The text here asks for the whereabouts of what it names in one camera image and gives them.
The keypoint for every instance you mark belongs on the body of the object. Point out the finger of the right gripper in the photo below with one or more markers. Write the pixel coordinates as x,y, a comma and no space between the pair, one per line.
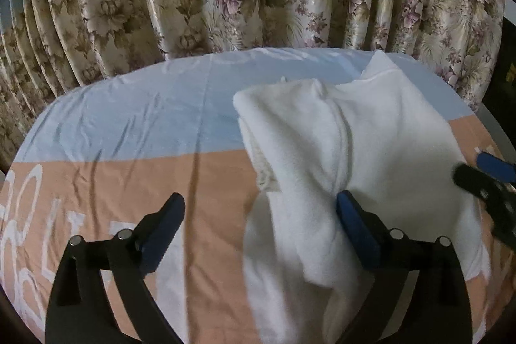
478,183
497,168

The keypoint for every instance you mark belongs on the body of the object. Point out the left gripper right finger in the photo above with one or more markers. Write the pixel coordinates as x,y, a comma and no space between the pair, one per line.
439,309

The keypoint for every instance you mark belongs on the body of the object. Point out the black glass-front appliance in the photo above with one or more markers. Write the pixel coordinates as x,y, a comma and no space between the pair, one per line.
500,95

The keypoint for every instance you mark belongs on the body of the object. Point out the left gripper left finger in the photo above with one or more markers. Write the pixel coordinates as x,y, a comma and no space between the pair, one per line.
79,310

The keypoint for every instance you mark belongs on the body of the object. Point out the white knit sweater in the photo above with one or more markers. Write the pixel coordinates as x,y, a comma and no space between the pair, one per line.
380,139

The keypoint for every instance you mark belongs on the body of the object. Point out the orange white lettered bedsheet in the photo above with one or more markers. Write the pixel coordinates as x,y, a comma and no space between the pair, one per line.
101,158

